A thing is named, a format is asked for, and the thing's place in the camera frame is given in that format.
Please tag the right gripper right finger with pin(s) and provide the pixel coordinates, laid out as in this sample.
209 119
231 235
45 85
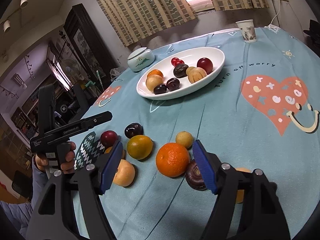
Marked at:
262 216

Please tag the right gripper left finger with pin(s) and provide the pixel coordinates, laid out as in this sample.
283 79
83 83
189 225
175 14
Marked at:
54 217

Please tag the red plum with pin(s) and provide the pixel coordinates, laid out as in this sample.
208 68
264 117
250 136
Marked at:
108 138
205 64

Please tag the pale yellow apple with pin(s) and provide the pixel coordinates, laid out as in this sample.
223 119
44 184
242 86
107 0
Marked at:
125 174

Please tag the dark mangosteen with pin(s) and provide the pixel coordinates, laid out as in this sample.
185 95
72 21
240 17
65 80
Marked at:
194 178

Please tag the dark purple plum with sticker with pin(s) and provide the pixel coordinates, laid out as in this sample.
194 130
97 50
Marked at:
133 129

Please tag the green-orange tangerine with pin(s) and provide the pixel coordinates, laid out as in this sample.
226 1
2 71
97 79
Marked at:
139 147

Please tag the large bright orange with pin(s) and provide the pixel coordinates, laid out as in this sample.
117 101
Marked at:
172 159

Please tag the small yellow round fruit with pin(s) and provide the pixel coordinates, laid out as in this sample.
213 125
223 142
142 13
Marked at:
185 139

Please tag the small red cherry fruit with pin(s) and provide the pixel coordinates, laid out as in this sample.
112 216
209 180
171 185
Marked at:
174 61

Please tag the teal broom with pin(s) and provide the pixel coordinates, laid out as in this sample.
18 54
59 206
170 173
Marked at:
98 85

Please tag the standing fan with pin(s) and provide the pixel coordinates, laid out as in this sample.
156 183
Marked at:
71 68

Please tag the blue patterned tablecloth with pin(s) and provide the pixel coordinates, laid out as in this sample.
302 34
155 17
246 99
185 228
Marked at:
260 112

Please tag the pale green lidded jar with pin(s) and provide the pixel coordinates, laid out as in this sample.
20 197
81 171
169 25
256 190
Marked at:
140 59

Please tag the left checked curtain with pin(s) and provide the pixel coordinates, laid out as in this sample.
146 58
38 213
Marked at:
134 20

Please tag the white round plate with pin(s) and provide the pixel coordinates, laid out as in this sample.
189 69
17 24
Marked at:
175 81

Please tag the patterned paper cup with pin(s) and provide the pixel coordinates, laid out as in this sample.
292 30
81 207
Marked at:
247 30

